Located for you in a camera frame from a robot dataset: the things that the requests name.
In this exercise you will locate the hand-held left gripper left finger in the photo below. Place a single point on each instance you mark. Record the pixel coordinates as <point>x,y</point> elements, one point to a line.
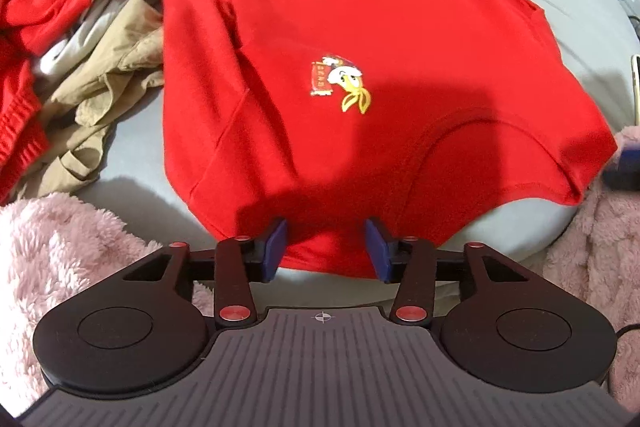
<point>276,252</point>

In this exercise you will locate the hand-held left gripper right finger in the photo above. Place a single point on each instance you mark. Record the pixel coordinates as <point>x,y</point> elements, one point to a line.
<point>377,252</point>

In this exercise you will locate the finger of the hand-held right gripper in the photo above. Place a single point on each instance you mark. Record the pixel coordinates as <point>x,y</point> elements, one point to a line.
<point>627,167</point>

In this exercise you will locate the red cartoon print t-shirt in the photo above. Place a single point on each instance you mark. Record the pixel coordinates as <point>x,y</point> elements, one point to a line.
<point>350,7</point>

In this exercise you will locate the smartphone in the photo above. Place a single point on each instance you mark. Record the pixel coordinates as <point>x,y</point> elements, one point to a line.
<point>636,87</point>

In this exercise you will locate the pink fluffy clothing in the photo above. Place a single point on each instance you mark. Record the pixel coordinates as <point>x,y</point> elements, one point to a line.
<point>60,257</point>
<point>590,247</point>

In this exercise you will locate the light grey sofa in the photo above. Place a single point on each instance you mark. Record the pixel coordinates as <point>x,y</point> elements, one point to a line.
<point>130,207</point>

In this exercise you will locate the grey fabric cushion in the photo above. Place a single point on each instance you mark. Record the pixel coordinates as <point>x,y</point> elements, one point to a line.
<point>550,7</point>

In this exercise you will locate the khaki garment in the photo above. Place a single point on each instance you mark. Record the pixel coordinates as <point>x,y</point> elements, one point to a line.
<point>125,47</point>

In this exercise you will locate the red knit sweater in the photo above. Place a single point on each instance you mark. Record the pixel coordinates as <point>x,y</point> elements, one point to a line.
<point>30,7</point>

